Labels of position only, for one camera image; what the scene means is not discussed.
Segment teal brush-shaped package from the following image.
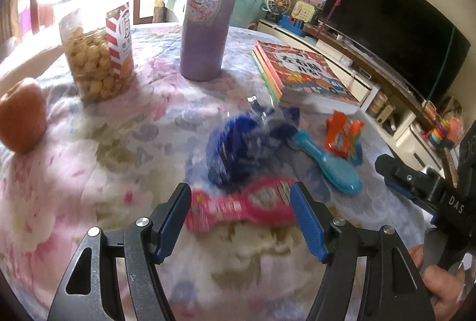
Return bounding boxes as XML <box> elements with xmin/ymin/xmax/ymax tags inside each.
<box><xmin>288</xmin><ymin>130</ymin><xmax>363</xmax><ymax>195</ymax></box>

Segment orange snack wrapper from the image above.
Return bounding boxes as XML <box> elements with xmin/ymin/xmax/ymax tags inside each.
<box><xmin>324</xmin><ymin>111</ymin><xmax>365</xmax><ymax>165</ymax></box>

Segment pink candy wrapper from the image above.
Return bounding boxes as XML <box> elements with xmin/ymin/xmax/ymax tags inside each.
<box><xmin>185</xmin><ymin>176</ymin><xmax>297</xmax><ymax>234</ymax></box>

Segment blue snack bag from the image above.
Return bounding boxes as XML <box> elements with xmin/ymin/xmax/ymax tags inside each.
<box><xmin>206</xmin><ymin>96</ymin><xmax>300</xmax><ymax>188</ymax></box>

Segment person's right hand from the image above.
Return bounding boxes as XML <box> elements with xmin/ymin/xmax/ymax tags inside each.
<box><xmin>421</xmin><ymin>264</ymin><xmax>465</xmax><ymax>321</ymax></box>

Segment red apple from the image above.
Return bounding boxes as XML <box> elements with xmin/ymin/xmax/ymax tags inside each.
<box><xmin>1</xmin><ymin>78</ymin><xmax>47</xmax><ymax>154</ymax></box>

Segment black television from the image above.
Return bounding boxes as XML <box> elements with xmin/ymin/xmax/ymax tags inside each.
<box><xmin>320</xmin><ymin>0</ymin><xmax>470</xmax><ymax>103</ymax></box>

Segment children's picture books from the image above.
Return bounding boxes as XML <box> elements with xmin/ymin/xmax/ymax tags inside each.
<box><xmin>252</xmin><ymin>40</ymin><xmax>359</xmax><ymax>107</ymax></box>

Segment clear snack jar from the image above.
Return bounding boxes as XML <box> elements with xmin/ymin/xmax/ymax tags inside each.
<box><xmin>59</xmin><ymin>2</ymin><xmax>135</xmax><ymax>103</ymax></box>

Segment toy ferris wheel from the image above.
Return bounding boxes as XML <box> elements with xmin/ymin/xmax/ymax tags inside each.
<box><xmin>262</xmin><ymin>0</ymin><xmax>291</xmax><ymax>22</ymax></box>

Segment purple thermos bottle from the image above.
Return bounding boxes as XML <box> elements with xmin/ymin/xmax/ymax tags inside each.
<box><xmin>180</xmin><ymin>0</ymin><xmax>236</xmax><ymax>82</ymax></box>

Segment colourful stacking ring toy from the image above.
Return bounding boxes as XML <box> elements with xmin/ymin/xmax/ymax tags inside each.
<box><xmin>427</xmin><ymin>119</ymin><xmax>450</xmax><ymax>149</ymax></box>

